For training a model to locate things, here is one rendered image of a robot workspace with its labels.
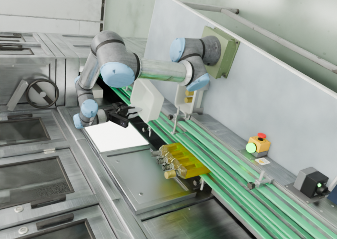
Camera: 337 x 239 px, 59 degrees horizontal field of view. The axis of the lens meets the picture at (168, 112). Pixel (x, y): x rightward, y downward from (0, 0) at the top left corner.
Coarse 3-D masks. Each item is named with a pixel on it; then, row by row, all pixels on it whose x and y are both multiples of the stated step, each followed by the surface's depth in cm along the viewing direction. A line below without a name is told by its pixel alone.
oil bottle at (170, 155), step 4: (168, 152) 151; (172, 152) 151; (176, 152) 152; (180, 152) 153; (184, 152) 153; (188, 152) 154; (164, 156) 151; (168, 156) 148; (172, 156) 148; (176, 156) 149; (180, 156) 150; (168, 160) 148
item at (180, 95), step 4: (180, 88) 180; (184, 88) 181; (180, 92) 181; (184, 92) 182; (196, 92) 166; (176, 96) 181; (180, 96) 182; (184, 96) 184; (188, 96) 183; (192, 96) 179; (176, 100) 182; (180, 100) 184; (184, 100) 185; (192, 100) 168; (176, 104) 183; (180, 104) 184; (184, 104) 184; (188, 104) 184; (192, 104) 168; (180, 108) 179; (184, 108) 179; (188, 108) 180; (192, 108) 170; (188, 112) 175
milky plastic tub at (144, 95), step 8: (136, 80) 162; (144, 80) 162; (136, 88) 166; (144, 88) 168; (152, 88) 157; (136, 96) 169; (144, 96) 170; (152, 96) 149; (160, 96) 152; (136, 104) 167; (144, 104) 169; (152, 104) 149; (160, 104) 154; (144, 112) 163; (152, 112) 154; (144, 120) 157
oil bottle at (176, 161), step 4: (184, 156) 150; (188, 156) 150; (192, 156) 151; (172, 160) 146; (176, 160) 145; (180, 160) 146; (184, 160) 146; (188, 160) 147; (192, 160) 148; (176, 164) 143; (176, 168) 144
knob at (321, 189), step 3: (321, 186) 111; (324, 186) 111; (318, 189) 112; (321, 189) 111; (324, 189) 111; (327, 189) 112; (318, 192) 112; (321, 192) 111; (324, 192) 111; (327, 192) 111; (330, 192) 112; (321, 195) 112; (324, 195) 110
